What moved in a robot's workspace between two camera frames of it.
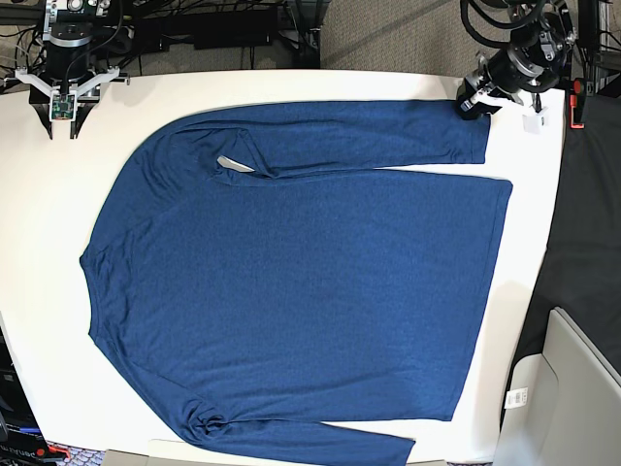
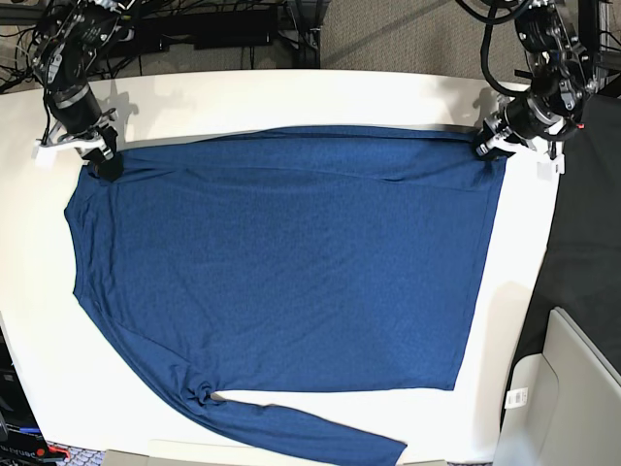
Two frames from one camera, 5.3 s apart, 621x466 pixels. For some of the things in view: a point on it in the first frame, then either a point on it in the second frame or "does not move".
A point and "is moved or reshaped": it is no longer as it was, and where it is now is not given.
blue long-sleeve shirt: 320,318 is moved or reshaped
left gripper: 85,104 → 89,133
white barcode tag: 515,398 does not move
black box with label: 21,443 does not move
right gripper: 477,96 → 517,123
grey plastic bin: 571,416 does not move
